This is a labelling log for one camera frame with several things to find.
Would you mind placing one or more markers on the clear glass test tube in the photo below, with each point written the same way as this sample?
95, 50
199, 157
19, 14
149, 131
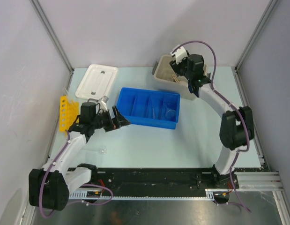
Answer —
68, 96

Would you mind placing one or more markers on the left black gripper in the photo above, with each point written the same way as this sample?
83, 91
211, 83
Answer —
119, 122

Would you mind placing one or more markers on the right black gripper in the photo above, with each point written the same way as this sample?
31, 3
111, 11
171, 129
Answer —
176, 66

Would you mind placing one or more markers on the white plastic bin lid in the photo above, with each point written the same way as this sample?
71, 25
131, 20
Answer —
97, 82

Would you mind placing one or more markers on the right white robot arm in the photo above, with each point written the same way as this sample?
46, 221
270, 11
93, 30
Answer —
236, 129

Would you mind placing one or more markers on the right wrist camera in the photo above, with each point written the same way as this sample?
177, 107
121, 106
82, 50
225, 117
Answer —
179, 53

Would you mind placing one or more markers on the beige plastic storage bin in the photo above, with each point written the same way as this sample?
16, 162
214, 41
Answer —
168, 75

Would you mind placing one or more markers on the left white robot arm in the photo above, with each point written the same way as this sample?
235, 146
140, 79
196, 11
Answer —
51, 186

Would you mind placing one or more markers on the wooden test tube clamp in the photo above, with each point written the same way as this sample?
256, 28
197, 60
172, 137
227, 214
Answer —
179, 79

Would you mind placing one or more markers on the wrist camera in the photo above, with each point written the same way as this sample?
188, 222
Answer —
102, 103
179, 53

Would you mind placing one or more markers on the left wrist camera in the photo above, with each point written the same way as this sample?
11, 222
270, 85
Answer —
102, 103

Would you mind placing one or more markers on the yellow test tube rack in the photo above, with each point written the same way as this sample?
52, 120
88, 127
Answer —
68, 111

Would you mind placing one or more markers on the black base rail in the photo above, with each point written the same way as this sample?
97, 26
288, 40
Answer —
162, 182

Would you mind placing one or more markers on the blue divided plastic tray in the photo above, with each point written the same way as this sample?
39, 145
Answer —
133, 105

